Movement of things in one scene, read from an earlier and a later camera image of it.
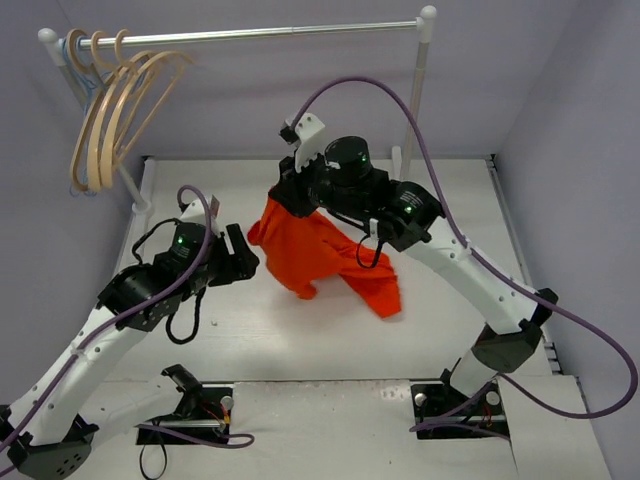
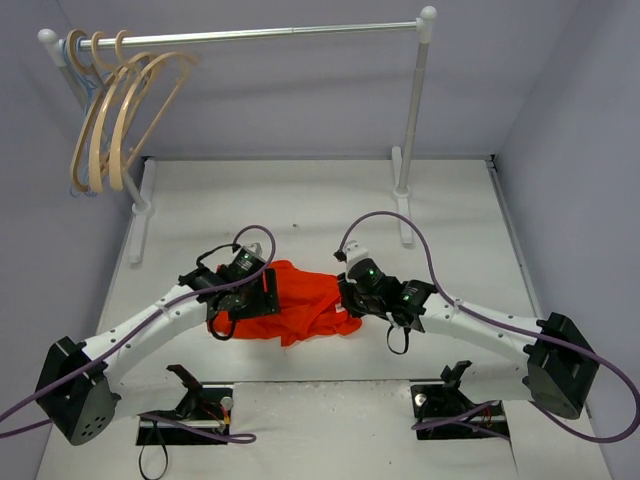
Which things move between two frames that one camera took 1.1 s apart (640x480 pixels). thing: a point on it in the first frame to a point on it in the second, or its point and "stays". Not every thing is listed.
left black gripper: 223,261 to 270,293
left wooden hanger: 102,84 stays
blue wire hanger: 85,189 stays
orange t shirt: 304,249 to 309,310
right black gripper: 288,192 to 347,298
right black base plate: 435,399 stays
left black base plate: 213,418 stays
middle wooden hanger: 129,69 stays
